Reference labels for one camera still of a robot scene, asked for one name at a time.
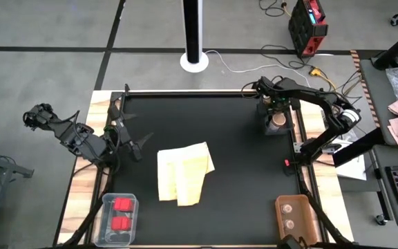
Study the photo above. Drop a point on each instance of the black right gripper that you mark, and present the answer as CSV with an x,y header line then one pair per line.
x,y
275,90

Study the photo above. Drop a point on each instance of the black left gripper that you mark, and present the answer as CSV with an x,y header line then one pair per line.
x,y
123,133

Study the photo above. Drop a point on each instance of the red-lid spice container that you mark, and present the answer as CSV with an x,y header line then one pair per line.
x,y
121,223
123,204

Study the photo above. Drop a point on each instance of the small cork-top glass jar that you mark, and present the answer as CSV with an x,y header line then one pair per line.
x,y
286,208
289,224

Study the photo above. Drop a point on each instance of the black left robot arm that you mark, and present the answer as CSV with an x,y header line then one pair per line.
x,y
78,141

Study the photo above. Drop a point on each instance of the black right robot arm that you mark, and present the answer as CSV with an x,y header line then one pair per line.
x,y
309,92

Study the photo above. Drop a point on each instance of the dark grey plastic bin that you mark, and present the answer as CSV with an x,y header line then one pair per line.
x,y
289,124

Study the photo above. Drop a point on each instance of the red black crate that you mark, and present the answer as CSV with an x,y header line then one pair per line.
x,y
306,31

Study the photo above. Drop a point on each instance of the yellow folded cloth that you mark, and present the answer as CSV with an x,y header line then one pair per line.
x,y
185,173

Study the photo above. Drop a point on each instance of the black white pole with base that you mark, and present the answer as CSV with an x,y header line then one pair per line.
x,y
193,62

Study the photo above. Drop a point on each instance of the brown black striped strip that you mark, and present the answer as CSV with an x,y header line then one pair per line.
x,y
365,86

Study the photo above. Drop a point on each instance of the grey side desk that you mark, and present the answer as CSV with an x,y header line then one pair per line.
x,y
375,86

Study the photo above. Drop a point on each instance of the clear plastic bin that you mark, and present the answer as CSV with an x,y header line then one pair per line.
x,y
116,238

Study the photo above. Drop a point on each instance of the white paper sheet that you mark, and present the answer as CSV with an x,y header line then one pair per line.
x,y
354,173

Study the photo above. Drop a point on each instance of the orange plastic bin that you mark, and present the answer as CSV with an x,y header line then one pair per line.
x,y
306,221

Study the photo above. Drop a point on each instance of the black desk caster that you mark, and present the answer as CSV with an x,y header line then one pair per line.
x,y
381,219

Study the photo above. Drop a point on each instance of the silver metal bracket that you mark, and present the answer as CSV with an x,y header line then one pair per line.
x,y
297,147

